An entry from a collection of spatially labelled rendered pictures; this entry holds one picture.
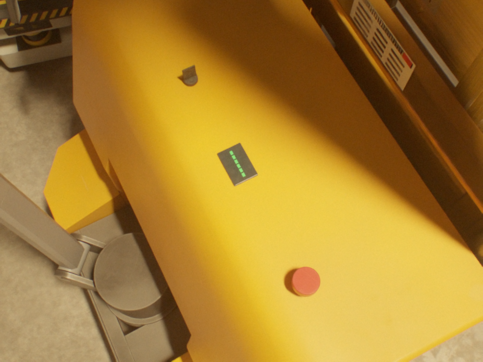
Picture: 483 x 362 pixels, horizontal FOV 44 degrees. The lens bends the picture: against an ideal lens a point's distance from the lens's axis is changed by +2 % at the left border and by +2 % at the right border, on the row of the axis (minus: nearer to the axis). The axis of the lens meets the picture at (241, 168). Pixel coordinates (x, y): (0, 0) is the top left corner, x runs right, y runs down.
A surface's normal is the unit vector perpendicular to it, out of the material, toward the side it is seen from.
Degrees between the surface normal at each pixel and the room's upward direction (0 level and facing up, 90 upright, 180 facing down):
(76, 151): 22
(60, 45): 90
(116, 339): 0
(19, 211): 90
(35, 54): 90
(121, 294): 0
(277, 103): 0
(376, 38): 90
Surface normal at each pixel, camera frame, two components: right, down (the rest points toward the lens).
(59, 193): -0.34, -0.18
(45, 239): 0.96, 0.25
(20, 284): -0.01, -0.36
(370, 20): -0.89, 0.43
